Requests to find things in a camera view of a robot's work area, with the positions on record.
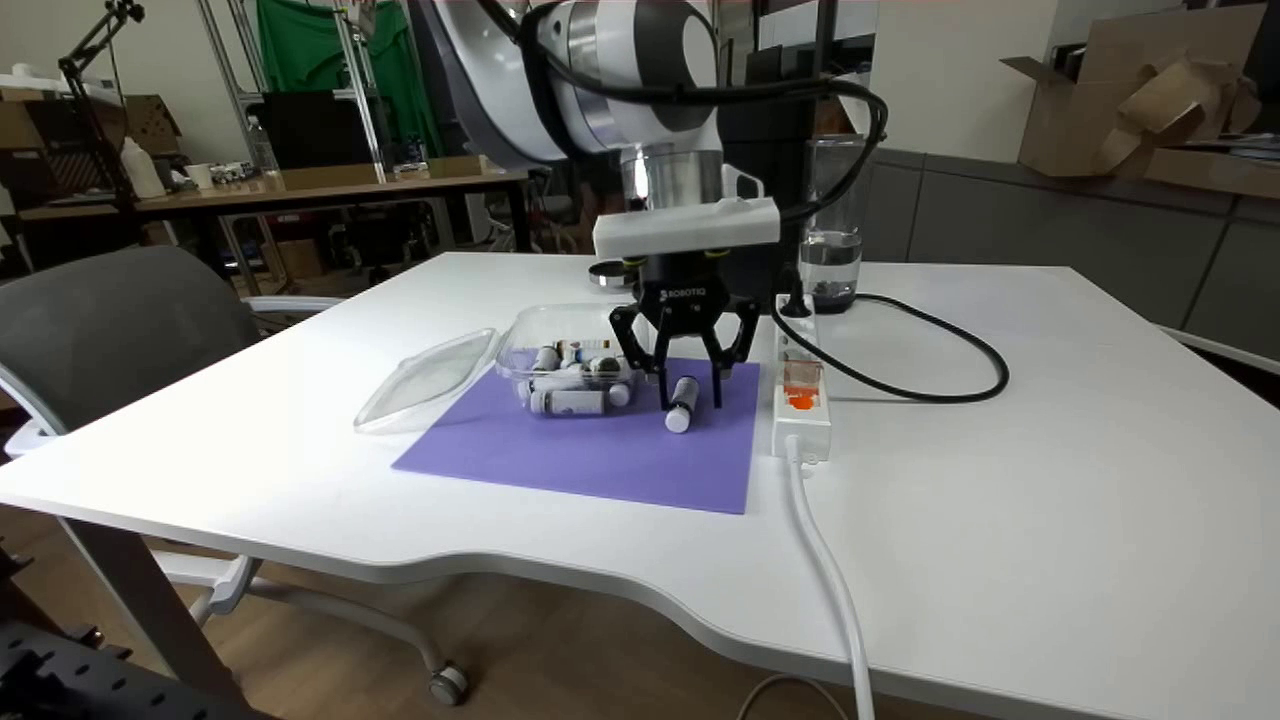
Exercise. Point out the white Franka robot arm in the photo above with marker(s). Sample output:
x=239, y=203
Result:
x=601, y=54

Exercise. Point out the green cloth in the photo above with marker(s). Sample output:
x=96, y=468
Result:
x=323, y=54

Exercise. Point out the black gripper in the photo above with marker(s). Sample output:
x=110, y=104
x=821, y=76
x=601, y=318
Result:
x=706, y=281

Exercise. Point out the open cardboard box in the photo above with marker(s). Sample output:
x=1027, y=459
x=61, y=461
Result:
x=1145, y=94

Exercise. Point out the black perforated board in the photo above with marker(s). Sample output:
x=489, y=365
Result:
x=83, y=683

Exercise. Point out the white power strip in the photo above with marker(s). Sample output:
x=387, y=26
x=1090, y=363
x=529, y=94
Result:
x=803, y=401

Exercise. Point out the black coffee machine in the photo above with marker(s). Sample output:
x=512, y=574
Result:
x=766, y=173

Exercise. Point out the clear plastic lid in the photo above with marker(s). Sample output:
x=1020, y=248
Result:
x=425, y=380

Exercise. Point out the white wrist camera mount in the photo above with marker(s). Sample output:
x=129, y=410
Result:
x=684, y=226

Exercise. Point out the grey table leg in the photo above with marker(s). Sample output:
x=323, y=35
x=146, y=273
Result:
x=146, y=606

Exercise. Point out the grey office chair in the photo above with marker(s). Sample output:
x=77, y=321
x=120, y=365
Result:
x=107, y=334

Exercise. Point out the clear plastic bowl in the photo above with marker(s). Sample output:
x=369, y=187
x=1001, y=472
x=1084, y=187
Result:
x=525, y=334

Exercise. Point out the long grey counter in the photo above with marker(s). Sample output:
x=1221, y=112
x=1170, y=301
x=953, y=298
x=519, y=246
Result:
x=1065, y=242

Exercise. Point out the purple paper mat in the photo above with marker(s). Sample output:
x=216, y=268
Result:
x=585, y=461

